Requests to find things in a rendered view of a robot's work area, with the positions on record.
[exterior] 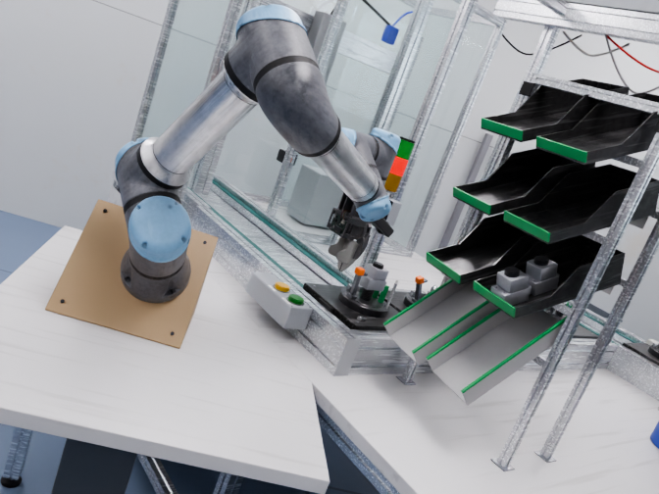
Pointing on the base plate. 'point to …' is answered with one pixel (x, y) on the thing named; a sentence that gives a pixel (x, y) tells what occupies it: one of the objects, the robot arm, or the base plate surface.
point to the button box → (278, 301)
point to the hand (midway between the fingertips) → (343, 267)
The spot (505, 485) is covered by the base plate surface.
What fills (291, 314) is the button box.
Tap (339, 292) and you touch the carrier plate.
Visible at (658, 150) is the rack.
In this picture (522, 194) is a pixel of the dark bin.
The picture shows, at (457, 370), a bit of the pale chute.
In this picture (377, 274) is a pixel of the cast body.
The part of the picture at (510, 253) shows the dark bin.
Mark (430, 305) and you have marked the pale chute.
